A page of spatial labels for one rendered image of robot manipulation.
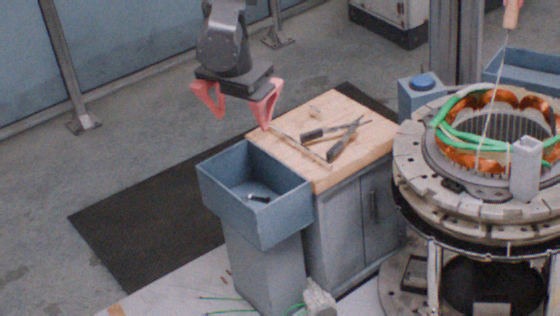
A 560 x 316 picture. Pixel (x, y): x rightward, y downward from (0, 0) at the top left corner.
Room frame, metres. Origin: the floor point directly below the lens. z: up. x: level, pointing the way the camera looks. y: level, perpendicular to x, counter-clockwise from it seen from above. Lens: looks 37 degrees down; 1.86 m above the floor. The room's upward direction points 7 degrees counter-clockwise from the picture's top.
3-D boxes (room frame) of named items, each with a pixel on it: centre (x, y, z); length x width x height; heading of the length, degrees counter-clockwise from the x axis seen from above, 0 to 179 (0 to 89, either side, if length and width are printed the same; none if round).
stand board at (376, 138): (1.13, -0.07, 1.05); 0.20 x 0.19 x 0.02; 124
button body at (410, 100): (1.28, -0.27, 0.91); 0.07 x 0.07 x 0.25; 11
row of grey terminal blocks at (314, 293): (1.00, -0.03, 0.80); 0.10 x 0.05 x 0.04; 15
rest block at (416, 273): (1.01, -0.21, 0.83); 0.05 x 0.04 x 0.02; 155
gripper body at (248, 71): (1.04, 0.06, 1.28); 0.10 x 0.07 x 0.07; 54
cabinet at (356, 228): (1.13, -0.07, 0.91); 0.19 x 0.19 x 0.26; 34
